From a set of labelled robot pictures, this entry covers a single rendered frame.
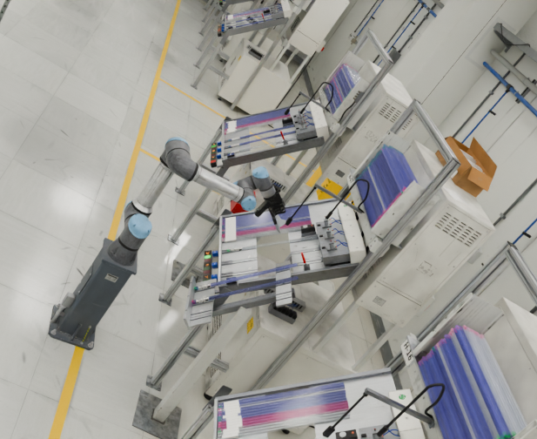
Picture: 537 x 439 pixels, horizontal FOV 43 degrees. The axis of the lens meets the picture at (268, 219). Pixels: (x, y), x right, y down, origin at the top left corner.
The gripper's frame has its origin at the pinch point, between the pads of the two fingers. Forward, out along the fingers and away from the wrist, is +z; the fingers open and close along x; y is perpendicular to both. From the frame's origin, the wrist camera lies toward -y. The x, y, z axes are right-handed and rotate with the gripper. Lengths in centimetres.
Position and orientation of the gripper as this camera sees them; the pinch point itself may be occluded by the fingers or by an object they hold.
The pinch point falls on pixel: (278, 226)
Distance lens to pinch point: 359.1
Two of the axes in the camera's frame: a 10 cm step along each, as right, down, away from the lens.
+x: -0.5, -5.1, 8.6
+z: 3.4, 8.0, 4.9
